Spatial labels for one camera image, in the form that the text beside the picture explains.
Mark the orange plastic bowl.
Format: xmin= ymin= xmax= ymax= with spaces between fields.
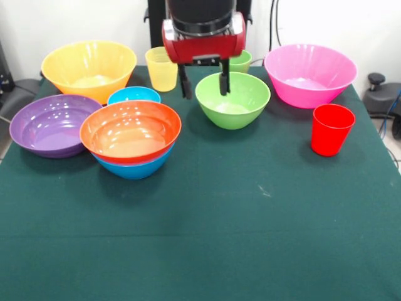
xmin=41 ymin=40 xmax=138 ymax=105

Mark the black chair base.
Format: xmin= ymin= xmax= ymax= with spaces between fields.
xmin=363 ymin=72 xmax=401 ymax=140

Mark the red-orange plastic bowl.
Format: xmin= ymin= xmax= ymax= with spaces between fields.
xmin=79 ymin=100 xmax=182 ymax=164

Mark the dark green tablecloth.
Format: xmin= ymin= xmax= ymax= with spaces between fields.
xmin=0 ymin=65 xmax=401 ymax=301

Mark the black hanging cable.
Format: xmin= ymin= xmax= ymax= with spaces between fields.
xmin=268 ymin=0 xmax=283 ymax=45

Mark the purple plastic bowl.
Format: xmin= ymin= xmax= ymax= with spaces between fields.
xmin=9 ymin=94 xmax=103 ymax=159

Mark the green plastic cup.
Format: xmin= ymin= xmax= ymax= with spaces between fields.
xmin=220 ymin=50 xmax=253 ymax=74

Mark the grey chair base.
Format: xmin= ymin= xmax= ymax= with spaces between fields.
xmin=0 ymin=78 xmax=41 ymax=122

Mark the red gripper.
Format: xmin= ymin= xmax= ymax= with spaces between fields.
xmin=161 ymin=11 xmax=247 ymax=100

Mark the small blue plastic bowl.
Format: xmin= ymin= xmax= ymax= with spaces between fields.
xmin=107 ymin=86 xmax=162 ymax=106

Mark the large blue plastic bowl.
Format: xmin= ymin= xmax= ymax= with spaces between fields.
xmin=92 ymin=142 xmax=176 ymax=181

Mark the pink plastic bowl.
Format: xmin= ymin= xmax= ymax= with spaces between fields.
xmin=263 ymin=43 xmax=358 ymax=110

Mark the yellow plastic cup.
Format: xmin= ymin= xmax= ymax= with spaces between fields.
xmin=145 ymin=46 xmax=180 ymax=92

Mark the red plastic cup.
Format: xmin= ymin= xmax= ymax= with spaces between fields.
xmin=310 ymin=103 xmax=357 ymax=157

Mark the green plastic bowl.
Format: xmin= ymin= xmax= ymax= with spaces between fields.
xmin=194 ymin=71 xmax=271 ymax=130

